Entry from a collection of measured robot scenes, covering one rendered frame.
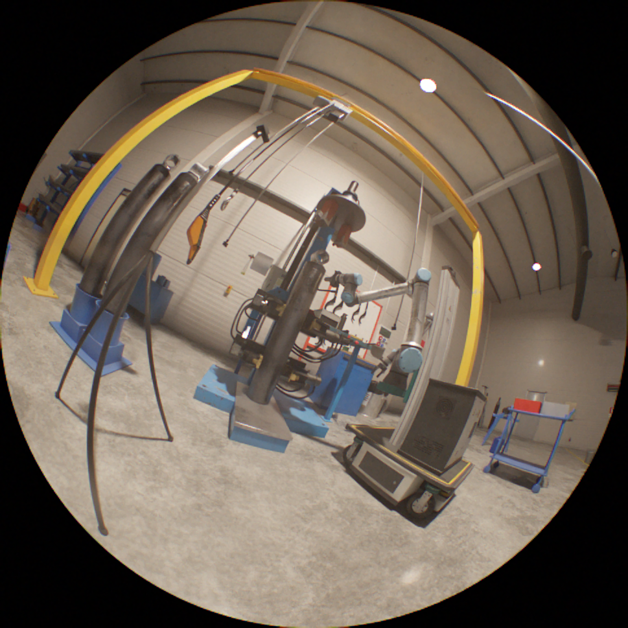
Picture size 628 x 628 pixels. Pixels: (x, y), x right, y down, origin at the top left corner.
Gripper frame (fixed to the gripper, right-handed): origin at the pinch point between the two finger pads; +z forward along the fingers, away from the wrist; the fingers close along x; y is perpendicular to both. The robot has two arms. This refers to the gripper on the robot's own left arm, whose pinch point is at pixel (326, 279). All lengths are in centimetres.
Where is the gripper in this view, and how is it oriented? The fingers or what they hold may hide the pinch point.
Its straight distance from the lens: 159.7
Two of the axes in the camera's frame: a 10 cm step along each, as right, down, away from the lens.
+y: -6.6, -4.1, -6.3
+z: -6.5, -1.2, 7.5
